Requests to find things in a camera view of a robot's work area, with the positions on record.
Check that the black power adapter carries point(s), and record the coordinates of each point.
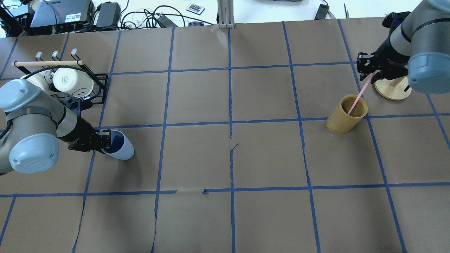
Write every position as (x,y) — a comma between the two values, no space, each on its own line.
(107,14)

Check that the colourful remote control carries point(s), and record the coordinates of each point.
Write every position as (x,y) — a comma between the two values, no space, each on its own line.
(196,9)

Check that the round wooden cup stand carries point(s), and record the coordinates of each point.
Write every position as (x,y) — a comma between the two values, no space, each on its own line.
(396,89)

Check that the wooden dowel rod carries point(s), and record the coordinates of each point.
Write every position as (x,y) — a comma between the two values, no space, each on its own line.
(48,63)

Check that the small black adapter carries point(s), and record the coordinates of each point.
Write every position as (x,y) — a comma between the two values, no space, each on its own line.
(322,12)

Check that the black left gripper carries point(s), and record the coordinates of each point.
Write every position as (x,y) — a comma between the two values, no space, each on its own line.
(81,133)

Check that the bamboo cylindrical holder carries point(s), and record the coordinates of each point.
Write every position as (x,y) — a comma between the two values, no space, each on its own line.
(347,114)

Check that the black wire mug rack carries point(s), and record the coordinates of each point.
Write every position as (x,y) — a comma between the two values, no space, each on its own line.
(100,79)

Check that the white mug left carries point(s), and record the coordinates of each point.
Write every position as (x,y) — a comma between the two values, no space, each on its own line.
(43,80)

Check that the aluminium frame post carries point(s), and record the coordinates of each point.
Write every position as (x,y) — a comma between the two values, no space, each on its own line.
(226,14)

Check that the white mug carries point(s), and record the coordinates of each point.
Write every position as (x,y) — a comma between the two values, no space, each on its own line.
(43,80)
(73,82)

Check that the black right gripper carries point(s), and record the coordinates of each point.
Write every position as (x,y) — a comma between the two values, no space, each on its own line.
(386,53)

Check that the black box device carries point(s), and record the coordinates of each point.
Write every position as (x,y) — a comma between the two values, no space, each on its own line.
(62,16)

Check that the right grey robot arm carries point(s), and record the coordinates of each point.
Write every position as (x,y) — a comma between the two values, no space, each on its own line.
(417,46)

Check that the light blue plastic cup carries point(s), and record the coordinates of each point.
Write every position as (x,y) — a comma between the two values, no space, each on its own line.
(119,147)

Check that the white mug right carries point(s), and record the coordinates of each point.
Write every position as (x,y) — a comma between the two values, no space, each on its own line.
(73,82)

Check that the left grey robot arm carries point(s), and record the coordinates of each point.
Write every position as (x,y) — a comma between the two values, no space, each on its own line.
(36,122)

